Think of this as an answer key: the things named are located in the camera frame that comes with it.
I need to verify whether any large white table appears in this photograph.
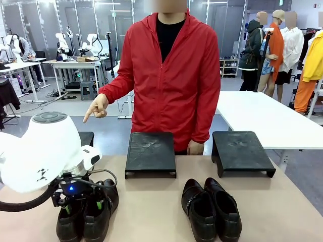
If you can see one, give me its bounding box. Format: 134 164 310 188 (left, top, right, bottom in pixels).
216 90 323 175

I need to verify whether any background person grey top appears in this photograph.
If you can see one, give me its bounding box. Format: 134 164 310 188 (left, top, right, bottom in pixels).
15 37 43 84

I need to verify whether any person's right forearm red sleeve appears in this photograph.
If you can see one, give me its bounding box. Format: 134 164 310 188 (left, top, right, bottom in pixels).
98 72 135 104

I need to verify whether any black hanging garment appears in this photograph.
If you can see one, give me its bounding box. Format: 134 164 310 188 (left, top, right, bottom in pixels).
0 79 21 130

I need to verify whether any mannequin in white shirt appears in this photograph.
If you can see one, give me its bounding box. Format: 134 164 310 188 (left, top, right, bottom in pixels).
275 11 305 103

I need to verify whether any white shoe rack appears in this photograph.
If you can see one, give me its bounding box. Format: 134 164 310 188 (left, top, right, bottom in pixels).
219 57 240 79

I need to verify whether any mannequin in black jacket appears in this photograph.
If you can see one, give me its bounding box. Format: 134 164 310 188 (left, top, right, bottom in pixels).
238 11 268 92

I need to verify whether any mannequin in orange vest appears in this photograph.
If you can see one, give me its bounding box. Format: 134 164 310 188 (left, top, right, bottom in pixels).
257 9 286 98

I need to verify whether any person's left hand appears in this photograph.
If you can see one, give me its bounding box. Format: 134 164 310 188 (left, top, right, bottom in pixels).
186 139 204 156

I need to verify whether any person's right hand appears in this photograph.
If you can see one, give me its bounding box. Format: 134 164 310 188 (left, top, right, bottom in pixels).
82 93 110 124

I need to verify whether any white lab table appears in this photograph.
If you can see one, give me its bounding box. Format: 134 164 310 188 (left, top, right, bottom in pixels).
0 57 50 102
49 58 104 98

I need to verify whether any person in red jacket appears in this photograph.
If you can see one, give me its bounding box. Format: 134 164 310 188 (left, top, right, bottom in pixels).
98 7 222 156

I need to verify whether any person's left forearm red sleeve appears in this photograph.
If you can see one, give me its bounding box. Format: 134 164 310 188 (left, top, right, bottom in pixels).
189 98 219 145

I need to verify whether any black shoe stand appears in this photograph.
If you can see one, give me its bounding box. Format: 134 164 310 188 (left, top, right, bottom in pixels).
124 132 177 180
211 131 277 178
77 131 95 147

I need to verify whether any grey plastic stool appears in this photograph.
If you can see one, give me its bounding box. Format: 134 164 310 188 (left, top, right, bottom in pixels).
80 81 98 101

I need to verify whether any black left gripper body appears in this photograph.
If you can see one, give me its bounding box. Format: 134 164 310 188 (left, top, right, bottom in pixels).
51 175 103 208

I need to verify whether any mannequin in yellow hoodie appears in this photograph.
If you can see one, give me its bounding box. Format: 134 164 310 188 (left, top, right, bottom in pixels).
293 29 323 114

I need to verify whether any black tripod pole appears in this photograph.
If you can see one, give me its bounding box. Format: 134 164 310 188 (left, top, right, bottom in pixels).
253 28 275 93

